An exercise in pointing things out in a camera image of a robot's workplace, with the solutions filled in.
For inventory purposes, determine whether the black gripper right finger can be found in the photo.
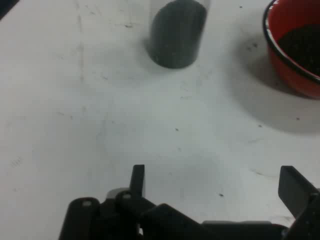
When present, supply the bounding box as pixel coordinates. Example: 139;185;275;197
277;165;320;240

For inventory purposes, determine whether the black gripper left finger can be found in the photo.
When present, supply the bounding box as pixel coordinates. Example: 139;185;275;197
58;164;208;240

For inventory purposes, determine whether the clear plastic jar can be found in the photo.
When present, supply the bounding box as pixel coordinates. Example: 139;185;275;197
146;0;211;70

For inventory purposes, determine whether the red enamel bowl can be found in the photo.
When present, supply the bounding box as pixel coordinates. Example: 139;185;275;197
262;0;320;100

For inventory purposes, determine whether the black seed pile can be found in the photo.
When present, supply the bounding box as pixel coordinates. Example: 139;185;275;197
276;24;320;77

